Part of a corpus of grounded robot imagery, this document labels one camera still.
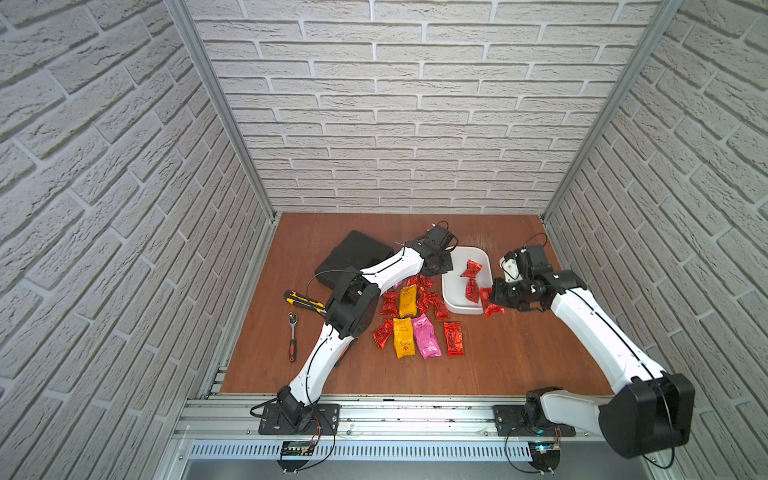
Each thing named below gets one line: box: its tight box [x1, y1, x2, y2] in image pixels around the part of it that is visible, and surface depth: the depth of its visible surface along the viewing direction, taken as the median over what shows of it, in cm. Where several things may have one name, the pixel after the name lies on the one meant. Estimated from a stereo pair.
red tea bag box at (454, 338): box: [443, 321, 465, 356], surface depth 87 cm
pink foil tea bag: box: [412, 314, 442, 360], surface depth 86 cm
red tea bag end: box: [460, 259, 483, 279], surface depth 103 cm
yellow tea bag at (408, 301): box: [399, 284, 418, 318], surface depth 93 cm
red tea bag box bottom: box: [480, 287, 505, 318], surface depth 81 cm
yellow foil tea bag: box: [393, 318, 416, 359], surface depth 87 cm
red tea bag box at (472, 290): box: [465, 278, 480, 303], surface depth 99 cm
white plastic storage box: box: [441, 246, 492, 315], surface depth 100 cm
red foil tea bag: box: [372, 318, 394, 350], surface depth 89 cm
